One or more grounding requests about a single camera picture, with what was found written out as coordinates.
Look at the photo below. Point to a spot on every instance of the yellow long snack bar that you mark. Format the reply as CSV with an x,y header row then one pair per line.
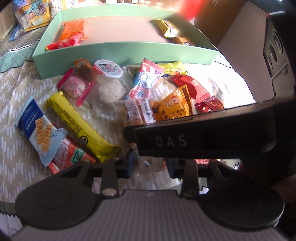
x,y
86,134

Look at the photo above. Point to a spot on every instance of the green gold snack bar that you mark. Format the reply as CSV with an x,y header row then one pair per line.
x,y
167,28

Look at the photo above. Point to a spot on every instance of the blue white cracker packet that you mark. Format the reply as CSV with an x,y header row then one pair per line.
x,y
41,133

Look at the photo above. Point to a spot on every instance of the clear round white cake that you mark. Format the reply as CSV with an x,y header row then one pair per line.
x,y
108,91

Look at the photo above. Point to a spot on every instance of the yellow orange monkey snack packet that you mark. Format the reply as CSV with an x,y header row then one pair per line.
x,y
175,105

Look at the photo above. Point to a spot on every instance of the red double happiness candy packet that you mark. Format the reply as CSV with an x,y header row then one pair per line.
x,y
196,90

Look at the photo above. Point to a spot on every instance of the clear brown pastry bar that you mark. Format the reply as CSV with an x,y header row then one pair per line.
x,y
136,111

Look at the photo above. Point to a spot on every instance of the pink candy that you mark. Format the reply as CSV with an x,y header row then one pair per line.
x,y
75,86

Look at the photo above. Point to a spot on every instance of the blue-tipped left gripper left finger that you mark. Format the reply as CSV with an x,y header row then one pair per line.
x,y
112,170

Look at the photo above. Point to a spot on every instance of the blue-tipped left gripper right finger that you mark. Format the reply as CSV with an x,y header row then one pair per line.
x,y
187,170

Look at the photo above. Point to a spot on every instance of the red crinkled snack packet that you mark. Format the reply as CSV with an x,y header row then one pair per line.
x,y
72,41

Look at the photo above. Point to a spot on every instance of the mint green cardboard box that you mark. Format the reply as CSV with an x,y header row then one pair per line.
x,y
122,33

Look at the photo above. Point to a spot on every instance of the white lidded jelly cup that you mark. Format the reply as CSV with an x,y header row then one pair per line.
x,y
107,68

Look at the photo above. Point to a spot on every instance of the cartoon puppy snack gift bag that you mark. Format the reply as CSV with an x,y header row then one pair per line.
x,y
35,14

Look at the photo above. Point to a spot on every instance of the patterned beige teal bedsheet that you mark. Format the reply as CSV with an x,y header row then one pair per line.
x,y
20,164

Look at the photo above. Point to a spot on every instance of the black speaker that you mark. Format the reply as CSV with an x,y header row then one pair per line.
x,y
279,53

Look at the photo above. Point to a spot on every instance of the orange wrapped dried fruit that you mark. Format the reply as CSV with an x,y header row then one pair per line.
x,y
85,70

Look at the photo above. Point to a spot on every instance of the red green label snack packet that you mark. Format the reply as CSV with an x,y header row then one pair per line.
x,y
69,154

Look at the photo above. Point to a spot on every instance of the pink vitamin candy packet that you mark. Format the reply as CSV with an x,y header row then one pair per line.
x,y
145,79

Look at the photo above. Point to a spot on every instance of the dark red foil snack packet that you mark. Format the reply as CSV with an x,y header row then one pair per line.
x,y
209,104

